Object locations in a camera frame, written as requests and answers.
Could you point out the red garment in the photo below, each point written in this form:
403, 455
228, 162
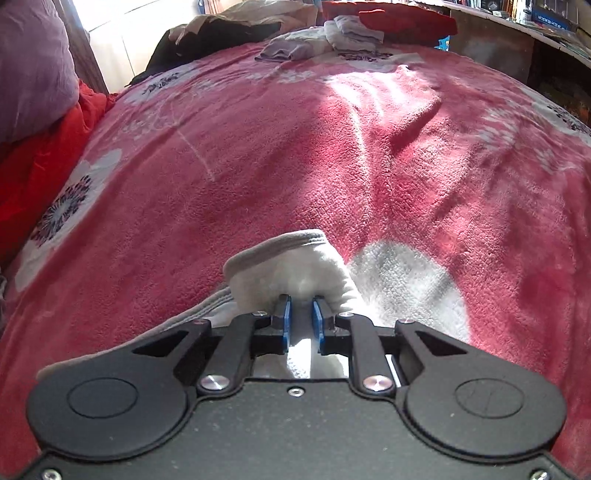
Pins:
406, 21

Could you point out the purple duvet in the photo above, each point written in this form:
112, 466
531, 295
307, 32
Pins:
32, 60

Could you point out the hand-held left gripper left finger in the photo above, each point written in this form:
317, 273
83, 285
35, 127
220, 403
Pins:
287, 323

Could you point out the pale patterned garment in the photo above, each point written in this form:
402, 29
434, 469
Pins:
300, 46

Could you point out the white fleece garment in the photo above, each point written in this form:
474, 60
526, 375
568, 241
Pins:
295, 263

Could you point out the pink floral blanket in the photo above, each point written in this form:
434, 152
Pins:
415, 161

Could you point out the red quilt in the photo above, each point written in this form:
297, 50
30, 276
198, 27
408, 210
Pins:
41, 157

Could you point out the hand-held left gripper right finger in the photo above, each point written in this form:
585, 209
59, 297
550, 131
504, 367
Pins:
317, 323

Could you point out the black garment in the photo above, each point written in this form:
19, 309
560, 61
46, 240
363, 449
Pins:
203, 46

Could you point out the striped pink curtain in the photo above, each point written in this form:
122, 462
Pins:
87, 60

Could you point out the blue duck box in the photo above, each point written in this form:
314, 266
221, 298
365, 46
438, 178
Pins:
444, 44

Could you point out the wooden desk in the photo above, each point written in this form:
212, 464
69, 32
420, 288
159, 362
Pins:
494, 46

